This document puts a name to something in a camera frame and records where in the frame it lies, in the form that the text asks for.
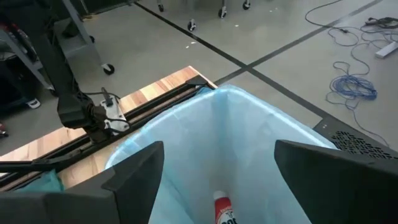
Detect grey wheeled cart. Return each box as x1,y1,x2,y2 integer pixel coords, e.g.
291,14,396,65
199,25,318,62
51,0,116,76

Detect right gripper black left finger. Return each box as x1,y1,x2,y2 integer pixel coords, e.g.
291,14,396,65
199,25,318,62
0,141,165,224

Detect black cable adapter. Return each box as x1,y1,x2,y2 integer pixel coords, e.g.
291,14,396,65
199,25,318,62
364,16,398,29

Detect black perforated metal case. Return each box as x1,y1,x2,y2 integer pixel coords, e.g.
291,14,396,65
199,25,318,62
313,116,398,161

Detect light blue trash bag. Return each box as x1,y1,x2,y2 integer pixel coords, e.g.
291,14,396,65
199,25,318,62
104,84,338,224

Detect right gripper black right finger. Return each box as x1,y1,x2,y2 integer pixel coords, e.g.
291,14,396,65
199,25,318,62
274,139,398,224

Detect red drink bottle white cap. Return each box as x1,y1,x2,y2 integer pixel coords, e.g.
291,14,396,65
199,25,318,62
213,190,238,224

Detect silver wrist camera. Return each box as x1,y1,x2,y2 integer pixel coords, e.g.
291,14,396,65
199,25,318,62
99,98,131,135

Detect white power strip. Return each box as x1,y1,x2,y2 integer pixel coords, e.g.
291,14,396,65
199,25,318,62
374,41,398,59

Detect blue coiled cable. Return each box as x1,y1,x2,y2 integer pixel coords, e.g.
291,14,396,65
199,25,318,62
304,0,398,147

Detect metal cart with casters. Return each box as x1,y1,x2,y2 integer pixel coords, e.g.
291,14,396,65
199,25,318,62
155,0,252,32

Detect grey shelf rack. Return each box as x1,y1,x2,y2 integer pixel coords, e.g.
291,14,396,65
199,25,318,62
0,18,43,110

